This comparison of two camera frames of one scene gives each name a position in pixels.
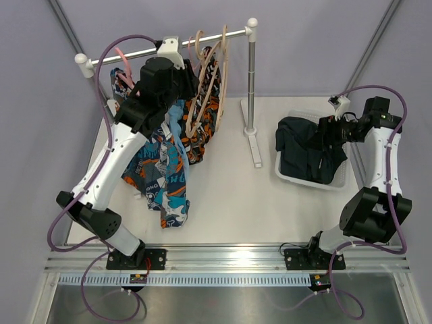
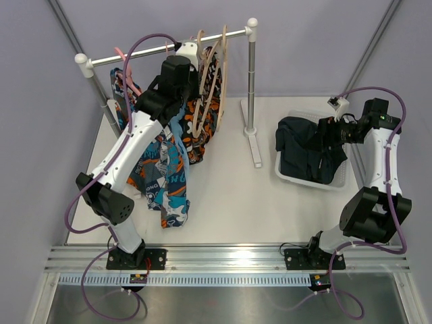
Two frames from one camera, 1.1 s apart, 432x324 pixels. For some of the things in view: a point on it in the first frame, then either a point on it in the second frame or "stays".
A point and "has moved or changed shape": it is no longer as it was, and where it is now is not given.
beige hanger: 224,79 stays
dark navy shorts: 304,154 stays
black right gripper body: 341,131 stays
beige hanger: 203,61 has moved or changed shape
